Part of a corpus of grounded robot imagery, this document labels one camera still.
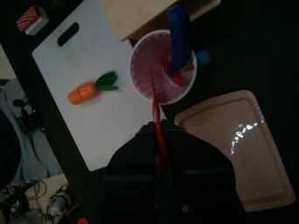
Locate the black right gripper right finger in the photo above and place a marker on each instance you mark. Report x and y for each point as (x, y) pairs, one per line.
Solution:
(202, 175)

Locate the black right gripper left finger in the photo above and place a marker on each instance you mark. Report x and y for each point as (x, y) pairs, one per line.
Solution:
(130, 175)

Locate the red toy knife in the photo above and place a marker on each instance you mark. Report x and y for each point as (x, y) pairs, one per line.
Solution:
(159, 137)

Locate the beige plastic tray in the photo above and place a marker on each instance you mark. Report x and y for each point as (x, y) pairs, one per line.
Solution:
(241, 148)

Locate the grey blue cloth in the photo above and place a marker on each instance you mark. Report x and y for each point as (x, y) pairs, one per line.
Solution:
(23, 140)

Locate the orange toy carrot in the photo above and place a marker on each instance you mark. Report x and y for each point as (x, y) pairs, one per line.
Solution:
(82, 92)

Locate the small black device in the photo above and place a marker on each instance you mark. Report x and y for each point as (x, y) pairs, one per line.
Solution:
(29, 122)

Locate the white plastic cutting board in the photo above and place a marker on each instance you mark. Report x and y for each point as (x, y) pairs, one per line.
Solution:
(87, 87)

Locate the white red-rimmed bowl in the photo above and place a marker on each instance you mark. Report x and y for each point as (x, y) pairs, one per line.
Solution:
(163, 70)

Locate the small blue block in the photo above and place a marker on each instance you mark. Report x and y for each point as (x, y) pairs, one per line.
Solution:
(204, 57)

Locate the light wooden board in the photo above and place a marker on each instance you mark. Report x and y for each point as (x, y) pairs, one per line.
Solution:
(147, 13)

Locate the salmon sushi toy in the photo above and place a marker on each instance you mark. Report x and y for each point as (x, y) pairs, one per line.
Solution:
(33, 20)

